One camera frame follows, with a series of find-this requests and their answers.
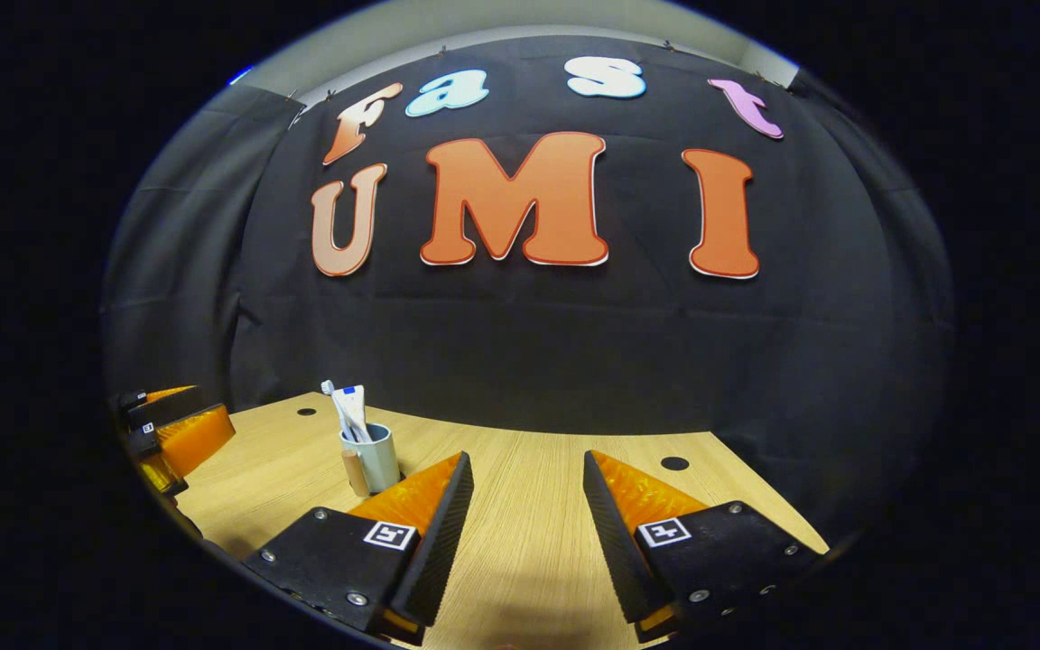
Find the white toothbrush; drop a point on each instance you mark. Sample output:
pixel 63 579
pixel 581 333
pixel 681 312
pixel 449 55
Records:
pixel 330 390

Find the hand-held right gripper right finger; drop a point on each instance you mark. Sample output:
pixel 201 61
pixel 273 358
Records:
pixel 615 542

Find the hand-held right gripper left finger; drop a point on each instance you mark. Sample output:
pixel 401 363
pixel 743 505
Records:
pixel 443 542

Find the black backdrop cloth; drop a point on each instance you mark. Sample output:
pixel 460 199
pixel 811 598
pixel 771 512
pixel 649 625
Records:
pixel 529 343

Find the white toothpaste tube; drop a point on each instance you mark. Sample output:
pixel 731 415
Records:
pixel 353 411

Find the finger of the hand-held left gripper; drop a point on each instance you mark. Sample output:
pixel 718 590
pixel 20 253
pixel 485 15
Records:
pixel 199 438
pixel 168 406

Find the wooden desktop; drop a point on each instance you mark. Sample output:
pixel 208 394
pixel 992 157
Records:
pixel 529 524

